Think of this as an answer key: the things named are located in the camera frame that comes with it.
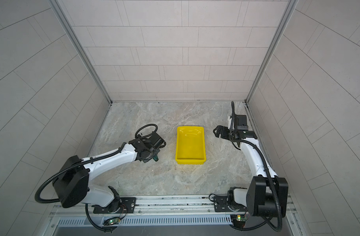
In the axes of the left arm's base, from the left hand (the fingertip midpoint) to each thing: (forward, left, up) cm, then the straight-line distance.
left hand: (160, 150), depth 85 cm
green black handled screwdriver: (-6, +2, +2) cm, 6 cm away
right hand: (+9, -36, +8) cm, 38 cm away
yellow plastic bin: (+3, -18, -4) cm, 18 cm away
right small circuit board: (-33, -40, -4) cm, 52 cm away
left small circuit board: (-33, +16, 0) cm, 37 cm away
